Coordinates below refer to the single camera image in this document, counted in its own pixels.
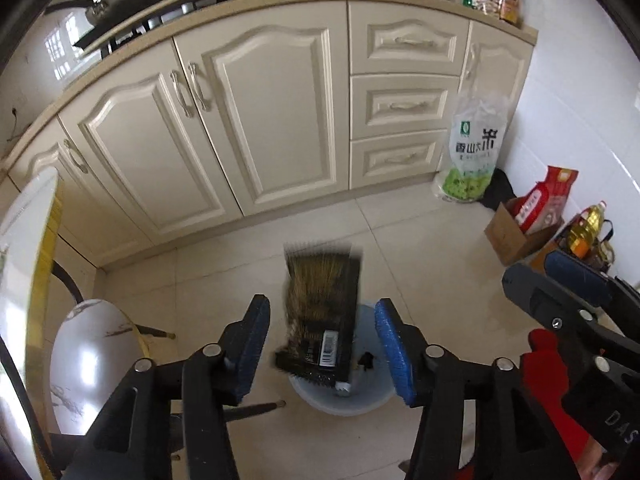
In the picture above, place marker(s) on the red food bag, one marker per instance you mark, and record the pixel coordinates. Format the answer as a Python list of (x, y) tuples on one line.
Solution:
[(542, 200)]

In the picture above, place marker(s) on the white green rice bag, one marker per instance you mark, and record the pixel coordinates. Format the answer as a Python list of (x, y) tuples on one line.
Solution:
[(470, 155)]

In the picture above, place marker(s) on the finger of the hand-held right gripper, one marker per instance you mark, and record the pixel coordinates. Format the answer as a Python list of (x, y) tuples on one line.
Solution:
[(530, 290), (575, 272)]

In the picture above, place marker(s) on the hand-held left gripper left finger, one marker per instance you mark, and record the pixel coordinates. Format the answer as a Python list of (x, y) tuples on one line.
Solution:
[(252, 355)]

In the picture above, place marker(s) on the black plastic bag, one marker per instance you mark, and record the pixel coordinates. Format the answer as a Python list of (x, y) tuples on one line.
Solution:
[(500, 190)]

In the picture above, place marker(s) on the brown cardboard box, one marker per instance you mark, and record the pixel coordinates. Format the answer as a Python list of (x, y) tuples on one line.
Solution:
[(510, 240)]

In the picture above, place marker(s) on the black gold snack packet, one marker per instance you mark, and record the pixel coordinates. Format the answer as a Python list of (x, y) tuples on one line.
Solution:
[(320, 310)]

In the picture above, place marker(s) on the black induction cooker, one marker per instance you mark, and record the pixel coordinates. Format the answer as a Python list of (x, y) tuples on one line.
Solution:
[(95, 35)]

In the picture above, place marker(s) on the yellow cooking oil bottle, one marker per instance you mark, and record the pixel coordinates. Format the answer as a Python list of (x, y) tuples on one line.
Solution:
[(590, 225)]

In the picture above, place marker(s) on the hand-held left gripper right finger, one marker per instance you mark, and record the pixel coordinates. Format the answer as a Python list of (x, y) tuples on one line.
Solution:
[(392, 355)]

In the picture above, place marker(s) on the round white marble table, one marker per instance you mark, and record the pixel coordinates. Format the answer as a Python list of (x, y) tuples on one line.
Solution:
[(25, 260)]

